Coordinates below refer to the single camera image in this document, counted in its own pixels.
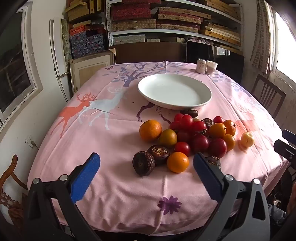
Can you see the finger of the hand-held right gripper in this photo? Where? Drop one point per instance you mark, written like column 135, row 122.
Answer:
column 290, row 135
column 285, row 150

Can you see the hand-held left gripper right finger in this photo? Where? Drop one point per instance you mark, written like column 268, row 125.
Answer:
column 208, row 176

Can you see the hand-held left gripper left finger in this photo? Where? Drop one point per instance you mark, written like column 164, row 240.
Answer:
column 85, row 176

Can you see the mandarin orange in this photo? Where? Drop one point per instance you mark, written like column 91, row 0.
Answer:
column 177, row 162
column 150, row 130

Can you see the pale yellow round fruit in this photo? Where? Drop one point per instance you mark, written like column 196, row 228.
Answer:
column 247, row 139

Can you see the small tangerine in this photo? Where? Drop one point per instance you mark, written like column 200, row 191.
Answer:
column 229, row 142
column 168, row 137
column 230, row 127
column 217, row 130

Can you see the red cherry tomato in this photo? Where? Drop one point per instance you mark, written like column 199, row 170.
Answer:
column 218, row 119
column 174, row 126
column 182, row 148
column 186, row 120
column 198, row 126
column 177, row 116

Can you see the white plate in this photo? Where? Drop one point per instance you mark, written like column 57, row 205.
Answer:
column 175, row 90

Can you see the dark red fruit under plate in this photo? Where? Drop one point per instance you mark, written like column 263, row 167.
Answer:
column 214, row 162

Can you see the pink printed tablecloth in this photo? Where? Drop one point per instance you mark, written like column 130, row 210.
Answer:
column 115, row 143

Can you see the brown wooden chair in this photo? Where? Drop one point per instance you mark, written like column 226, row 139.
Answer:
column 268, row 95

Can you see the person's jeans leg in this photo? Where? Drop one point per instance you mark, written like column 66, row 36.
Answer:
column 277, row 213

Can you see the carved wooden chair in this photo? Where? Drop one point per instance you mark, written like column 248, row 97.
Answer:
column 11, row 180

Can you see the bright window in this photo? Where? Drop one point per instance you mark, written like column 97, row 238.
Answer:
column 285, row 39

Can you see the black glass panel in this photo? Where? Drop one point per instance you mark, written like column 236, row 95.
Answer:
column 226, row 62

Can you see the patterned curtain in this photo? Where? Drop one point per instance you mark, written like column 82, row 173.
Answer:
column 262, row 39

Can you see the paper cup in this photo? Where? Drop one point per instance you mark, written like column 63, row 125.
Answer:
column 212, row 68

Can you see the light wooden panel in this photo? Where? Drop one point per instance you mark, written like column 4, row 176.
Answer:
column 90, row 69

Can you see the beverage can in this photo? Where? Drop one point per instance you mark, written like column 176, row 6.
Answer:
column 202, row 66

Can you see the white leaning boards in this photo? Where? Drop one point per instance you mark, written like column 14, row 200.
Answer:
column 57, row 58

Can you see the pink folded cloth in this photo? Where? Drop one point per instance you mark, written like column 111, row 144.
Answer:
column 201, row 40

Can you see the stack of floral storage boxes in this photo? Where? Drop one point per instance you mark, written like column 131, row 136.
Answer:
column 87, row 44

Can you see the marble patterned slab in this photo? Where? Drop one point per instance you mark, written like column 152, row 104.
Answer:
column 67, row 41

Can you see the dark brown cabinet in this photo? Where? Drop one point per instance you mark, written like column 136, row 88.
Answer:
column 148, row 53

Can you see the metal shelf rack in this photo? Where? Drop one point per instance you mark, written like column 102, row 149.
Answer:
column 175, row 33

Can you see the stack of patterned flat boxes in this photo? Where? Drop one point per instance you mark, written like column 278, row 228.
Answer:
column 175, row 19

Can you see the stack of yellow wooden boxes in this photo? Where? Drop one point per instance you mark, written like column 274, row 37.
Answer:
column 78, row 10

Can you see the wall outlet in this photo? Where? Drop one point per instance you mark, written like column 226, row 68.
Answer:
column 30, row 141

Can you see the dark window with white frame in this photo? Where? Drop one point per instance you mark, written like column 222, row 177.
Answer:
column 13, row 64

